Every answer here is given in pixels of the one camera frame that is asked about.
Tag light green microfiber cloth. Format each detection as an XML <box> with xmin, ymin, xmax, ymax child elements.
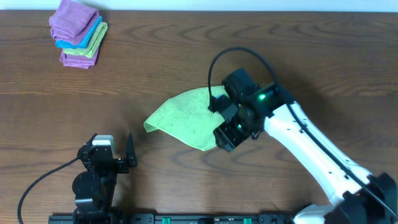
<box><xmin>144</xmin><ymin>87</ymin><xmax>224</xmax><ymax>151</ymax></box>

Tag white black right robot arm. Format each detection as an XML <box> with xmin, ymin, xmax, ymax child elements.
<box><xmin>209</xmin><ymin>69</ymin><xmax>397</xmax><ymax>223</ymax></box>

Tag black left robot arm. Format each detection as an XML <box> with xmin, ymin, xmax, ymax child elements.
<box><xmin>72</xmin><ymin>134</ymin><xmax>137</xmax><ymax>224</ymax></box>

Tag bottom purple folded cloth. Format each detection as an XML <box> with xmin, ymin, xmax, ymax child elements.
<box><xmin>60</xmin><ymin>47</ymin><xmax>100</xmax><ymax>69</ymax></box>

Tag purple folded cloth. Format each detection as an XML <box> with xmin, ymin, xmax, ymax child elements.
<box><xmin>60</xmin><ymin>47</ymin><xmax>100</xmax><ymax>69</ymax></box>
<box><xmin>49</xmin><ymin>0</ymin><xmax>100</xmax><ymax>43</ymax></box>

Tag green folded cloth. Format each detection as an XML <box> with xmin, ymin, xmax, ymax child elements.
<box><xmin>63</xmin><ymin>22</ymin><xmax>108</xmax><ymax>58</ymax></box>

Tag blue folded cloth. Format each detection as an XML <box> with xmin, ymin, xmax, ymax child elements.
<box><xmin>55</xmin><ymin>16</ymin><xmax>103</xmax><ymax>49</ymax></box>

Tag top purple folded cloth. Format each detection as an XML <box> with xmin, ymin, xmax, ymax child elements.
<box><xmin>49</xmin><ymin>0</ymin><xmax>100</xmax><ymax>43</ymax></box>

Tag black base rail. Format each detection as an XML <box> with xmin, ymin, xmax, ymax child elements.
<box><xmin>48</xmin><ymin>213</ymin><xmax>294</xmax><ymax>224</ymax></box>

